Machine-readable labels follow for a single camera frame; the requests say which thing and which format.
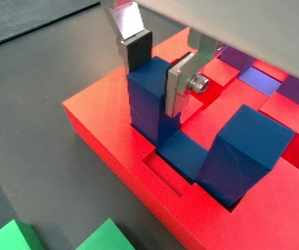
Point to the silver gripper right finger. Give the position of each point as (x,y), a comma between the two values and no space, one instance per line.
(184,79)

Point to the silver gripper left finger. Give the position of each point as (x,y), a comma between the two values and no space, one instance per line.
(133,38)

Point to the blue U-shaped block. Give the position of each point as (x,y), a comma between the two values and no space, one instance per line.
(225,160)

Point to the red puzzle board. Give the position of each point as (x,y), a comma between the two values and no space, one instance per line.
(262,220)

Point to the purple U-shaped block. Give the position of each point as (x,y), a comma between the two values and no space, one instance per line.
(264,77)

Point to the green stepped block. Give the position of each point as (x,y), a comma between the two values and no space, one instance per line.
(19,236)

